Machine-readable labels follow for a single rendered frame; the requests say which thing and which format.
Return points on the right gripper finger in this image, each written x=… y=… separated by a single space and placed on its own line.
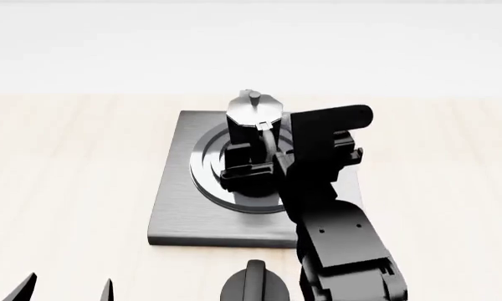
x=346 y=150
x=239 y=156

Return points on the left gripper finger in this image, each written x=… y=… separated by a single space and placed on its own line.
x=23 y=290
x=107 y=291

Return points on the silver and black moka pot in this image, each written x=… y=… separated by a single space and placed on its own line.
x=253 y=109

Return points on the grey flat stove slab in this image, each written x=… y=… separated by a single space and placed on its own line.
x=184 y=207

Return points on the black round stove knob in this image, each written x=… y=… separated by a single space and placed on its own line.
x=255 y=287

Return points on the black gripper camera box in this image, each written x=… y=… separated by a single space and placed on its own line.
x=318 y=131

